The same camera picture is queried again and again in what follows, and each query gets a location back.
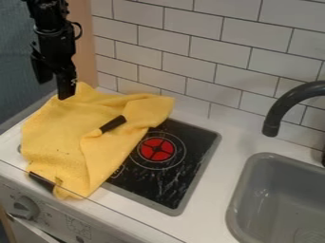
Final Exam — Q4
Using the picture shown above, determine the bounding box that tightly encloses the toy stove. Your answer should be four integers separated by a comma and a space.
100, 117, 224, 217

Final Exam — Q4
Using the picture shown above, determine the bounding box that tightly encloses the toy sink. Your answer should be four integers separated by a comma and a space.
224, 152, 325, 243

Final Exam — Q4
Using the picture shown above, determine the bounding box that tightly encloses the yellow cloth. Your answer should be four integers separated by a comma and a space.
19, 81, 177, 200

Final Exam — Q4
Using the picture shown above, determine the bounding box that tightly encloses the tap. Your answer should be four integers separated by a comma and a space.
259, 80, 325, 167

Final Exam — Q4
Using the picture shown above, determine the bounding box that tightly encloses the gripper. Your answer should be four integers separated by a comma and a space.
29, 25, 79, 101

